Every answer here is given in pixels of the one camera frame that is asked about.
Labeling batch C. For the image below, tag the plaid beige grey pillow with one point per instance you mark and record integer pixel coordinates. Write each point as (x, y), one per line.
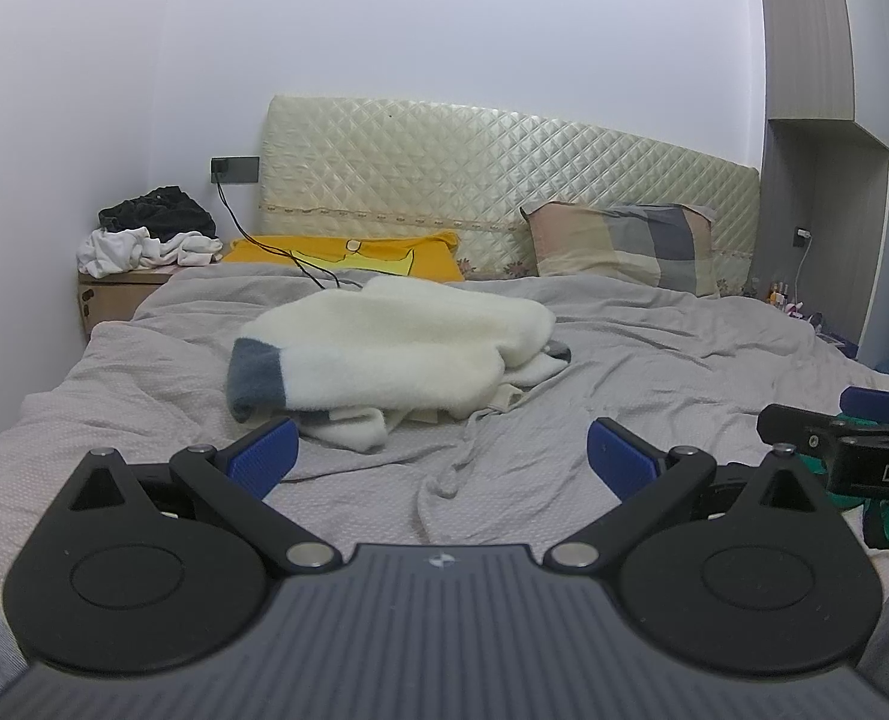
(664, 246)

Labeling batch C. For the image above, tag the white blue striped sweater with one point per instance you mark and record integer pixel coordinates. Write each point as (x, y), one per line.
(350, 366)

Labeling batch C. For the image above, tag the small items on bedside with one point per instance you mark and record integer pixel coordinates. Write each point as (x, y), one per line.
(779, 296)

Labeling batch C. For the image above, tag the yellow pillow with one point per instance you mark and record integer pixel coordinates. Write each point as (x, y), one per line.
(430, 258)

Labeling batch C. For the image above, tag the grey wardrobe cabinet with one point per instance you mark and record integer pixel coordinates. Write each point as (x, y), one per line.
(826, 163)

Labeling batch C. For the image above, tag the green garment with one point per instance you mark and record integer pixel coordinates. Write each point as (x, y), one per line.
(874, 512)

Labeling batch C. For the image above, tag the cream quilted headboard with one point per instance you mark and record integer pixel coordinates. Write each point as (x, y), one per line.
(382, 168)

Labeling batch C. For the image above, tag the black wall socket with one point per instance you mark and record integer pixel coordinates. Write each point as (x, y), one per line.
(235, 170)

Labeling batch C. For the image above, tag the black clothes pile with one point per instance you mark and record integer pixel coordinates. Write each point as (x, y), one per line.
(164, 212)

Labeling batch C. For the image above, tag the grey bed duvet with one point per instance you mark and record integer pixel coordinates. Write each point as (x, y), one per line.
(673, 368)

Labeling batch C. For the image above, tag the white clothes pile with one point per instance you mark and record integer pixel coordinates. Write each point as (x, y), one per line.
(104, 254)

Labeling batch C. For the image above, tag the cardboard box nightstand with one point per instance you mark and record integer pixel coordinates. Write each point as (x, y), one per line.
(116, 298)

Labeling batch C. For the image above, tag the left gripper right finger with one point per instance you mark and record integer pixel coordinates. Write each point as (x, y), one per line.
(655, 488)

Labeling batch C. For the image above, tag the white charger with cable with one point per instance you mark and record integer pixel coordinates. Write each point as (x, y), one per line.
(801, 242)

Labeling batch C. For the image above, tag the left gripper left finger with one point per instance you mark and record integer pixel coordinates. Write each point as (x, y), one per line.
(228, 487)

